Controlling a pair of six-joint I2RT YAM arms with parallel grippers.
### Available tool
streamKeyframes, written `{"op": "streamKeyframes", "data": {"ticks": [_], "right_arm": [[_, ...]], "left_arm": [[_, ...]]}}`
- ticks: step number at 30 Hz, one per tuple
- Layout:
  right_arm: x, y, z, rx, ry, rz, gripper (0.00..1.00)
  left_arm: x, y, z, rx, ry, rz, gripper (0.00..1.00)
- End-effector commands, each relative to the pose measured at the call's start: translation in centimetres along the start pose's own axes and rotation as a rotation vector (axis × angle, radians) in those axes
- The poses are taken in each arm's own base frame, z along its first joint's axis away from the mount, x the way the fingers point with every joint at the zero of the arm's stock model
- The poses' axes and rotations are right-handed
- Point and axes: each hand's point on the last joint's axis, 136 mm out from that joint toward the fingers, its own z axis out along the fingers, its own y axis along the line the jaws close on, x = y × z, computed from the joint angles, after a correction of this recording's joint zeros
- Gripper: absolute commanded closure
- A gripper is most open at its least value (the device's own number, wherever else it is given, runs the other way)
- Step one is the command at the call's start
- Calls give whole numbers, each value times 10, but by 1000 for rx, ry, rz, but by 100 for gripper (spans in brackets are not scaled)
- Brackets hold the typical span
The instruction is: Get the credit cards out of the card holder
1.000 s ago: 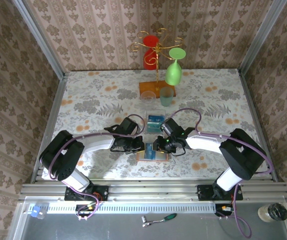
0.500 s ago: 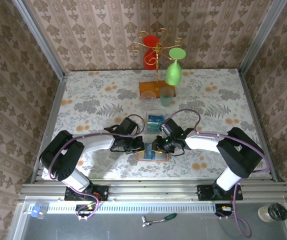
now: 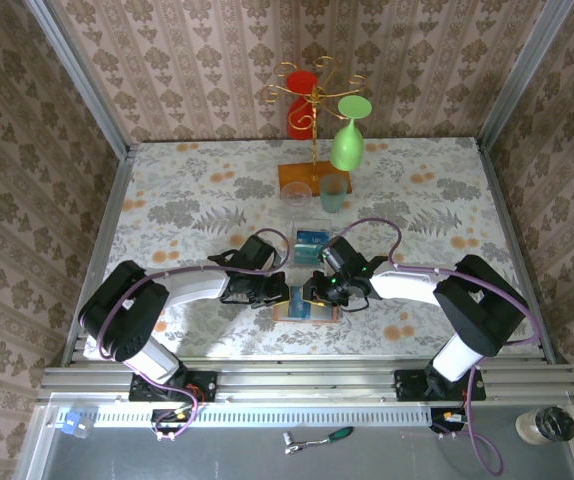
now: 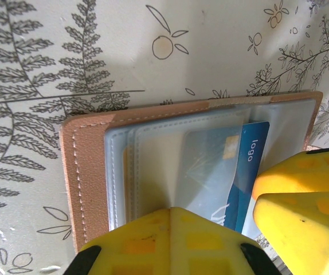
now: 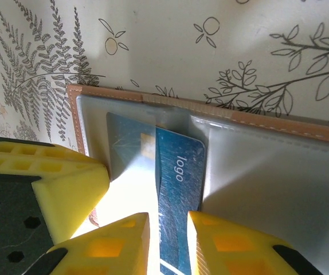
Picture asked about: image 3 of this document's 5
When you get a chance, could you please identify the blue white credit card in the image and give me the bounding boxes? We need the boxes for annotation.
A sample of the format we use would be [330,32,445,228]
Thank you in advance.
[289,287,313,319]

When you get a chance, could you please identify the brown leather card holder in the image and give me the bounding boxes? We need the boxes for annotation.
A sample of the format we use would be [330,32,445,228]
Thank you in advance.
[271,285,343,325]

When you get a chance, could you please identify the teal credit card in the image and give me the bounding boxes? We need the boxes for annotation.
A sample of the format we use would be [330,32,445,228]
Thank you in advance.
[294,244,328,265]

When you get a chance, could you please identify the clear plastic box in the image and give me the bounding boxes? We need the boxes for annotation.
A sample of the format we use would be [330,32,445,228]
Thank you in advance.
[290,217,333,266]

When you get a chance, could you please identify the teal frosted cup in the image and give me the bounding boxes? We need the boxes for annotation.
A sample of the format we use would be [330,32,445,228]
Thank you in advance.
[318,173,349,215]

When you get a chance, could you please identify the clear glass cup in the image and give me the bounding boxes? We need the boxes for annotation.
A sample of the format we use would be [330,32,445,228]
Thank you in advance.
[280,182,313,209]

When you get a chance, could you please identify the green wine glass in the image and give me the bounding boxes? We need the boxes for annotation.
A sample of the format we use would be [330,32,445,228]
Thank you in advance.
[329,95,373,172]

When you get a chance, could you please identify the black yellow power connector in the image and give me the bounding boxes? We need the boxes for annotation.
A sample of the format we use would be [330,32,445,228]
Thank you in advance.
[429,407,469,434]
[150,408,194,434]

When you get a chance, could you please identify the grey metal shelf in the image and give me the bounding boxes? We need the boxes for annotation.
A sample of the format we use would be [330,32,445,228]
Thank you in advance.
[16,392,574,480]

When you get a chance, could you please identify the red wine glass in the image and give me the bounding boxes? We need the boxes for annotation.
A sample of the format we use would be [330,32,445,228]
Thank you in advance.
[285,70,321,141]

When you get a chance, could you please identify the blue plug connector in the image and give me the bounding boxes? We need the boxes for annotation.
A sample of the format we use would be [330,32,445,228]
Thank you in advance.
[61,410,91,439]

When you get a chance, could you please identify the glass jar with black lid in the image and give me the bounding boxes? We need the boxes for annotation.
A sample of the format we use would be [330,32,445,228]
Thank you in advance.
[515,405,574,445]

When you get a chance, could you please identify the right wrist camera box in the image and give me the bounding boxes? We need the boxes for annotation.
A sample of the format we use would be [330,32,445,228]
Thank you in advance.
[318,236,363,274]

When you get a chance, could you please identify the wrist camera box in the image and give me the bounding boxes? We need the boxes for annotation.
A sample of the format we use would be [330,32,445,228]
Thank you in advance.
[238,234,282,274]
[318,236,363,274]

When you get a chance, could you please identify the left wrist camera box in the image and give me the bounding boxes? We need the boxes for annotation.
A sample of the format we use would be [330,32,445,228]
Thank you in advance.
[238,234,282,274]

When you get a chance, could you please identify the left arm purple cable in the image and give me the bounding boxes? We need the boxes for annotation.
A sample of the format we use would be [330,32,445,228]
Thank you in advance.
[91,227,291,442]

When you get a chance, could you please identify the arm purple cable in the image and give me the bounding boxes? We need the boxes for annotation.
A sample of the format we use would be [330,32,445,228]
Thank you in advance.
[339,217,542,477]
[91,227,291,442]

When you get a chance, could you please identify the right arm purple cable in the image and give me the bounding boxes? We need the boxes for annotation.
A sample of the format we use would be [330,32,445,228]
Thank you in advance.
[339,217,542,477]

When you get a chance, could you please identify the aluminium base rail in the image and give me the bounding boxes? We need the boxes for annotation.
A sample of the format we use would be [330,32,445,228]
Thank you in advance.
[36,355,574,405]

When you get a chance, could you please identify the gold wire glass rack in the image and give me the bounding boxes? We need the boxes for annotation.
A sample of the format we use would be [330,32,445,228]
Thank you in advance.
[260,55,368,197]

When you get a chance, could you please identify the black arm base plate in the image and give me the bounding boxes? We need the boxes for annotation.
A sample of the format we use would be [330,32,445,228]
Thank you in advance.
[129,371,218,403]
[394,368,487,402]

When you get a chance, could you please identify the white slotted cable duct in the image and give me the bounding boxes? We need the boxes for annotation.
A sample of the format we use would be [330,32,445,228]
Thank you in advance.
[56,405,431,429]

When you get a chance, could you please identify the green handled screwdriver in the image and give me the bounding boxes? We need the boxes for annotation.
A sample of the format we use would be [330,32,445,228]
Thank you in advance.
[286,426,356,455]

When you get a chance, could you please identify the aluminium table side rail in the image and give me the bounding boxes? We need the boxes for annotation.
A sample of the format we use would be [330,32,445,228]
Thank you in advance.
[61,144,137,369]
[474,139,558,364]

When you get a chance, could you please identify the aluminium corner post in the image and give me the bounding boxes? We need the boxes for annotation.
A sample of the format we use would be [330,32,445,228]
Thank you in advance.
[24,0,131,159]
[476,0,574,151]

